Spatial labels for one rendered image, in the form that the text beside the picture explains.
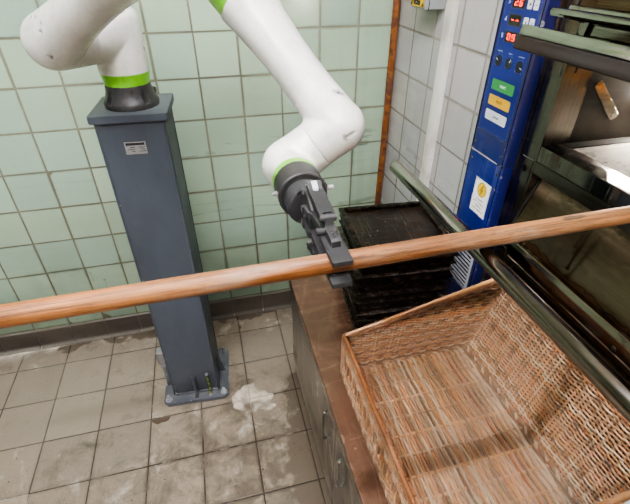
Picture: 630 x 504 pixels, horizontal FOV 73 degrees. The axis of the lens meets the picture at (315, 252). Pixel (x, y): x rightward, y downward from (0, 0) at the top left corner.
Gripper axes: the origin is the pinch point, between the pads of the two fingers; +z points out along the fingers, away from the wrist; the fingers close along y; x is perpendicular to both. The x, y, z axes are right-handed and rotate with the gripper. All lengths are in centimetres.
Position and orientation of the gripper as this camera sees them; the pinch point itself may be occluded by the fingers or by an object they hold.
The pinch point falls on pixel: (336, 260)
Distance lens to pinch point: 62.2
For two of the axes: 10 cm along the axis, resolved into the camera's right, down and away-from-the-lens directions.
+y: 0.0, 8.2, 5.8
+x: -9.7, 1.5, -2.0
